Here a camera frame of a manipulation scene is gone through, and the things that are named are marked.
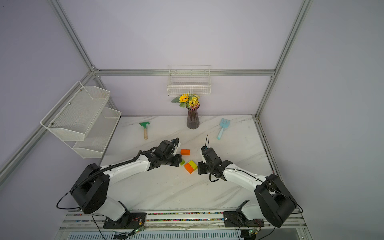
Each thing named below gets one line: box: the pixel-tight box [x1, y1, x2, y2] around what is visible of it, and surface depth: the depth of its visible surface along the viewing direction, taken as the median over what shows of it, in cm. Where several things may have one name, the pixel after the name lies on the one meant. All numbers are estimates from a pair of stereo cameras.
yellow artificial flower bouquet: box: [170, 93, 201, 111], surface depth 97 cm
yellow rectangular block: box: [188, 160, 198, 171], surface depth 93 cm
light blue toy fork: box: [217, 118, 231, 140], surface depth 116 cm
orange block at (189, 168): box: [184, 163, 194, 175], surface depth 92 cm
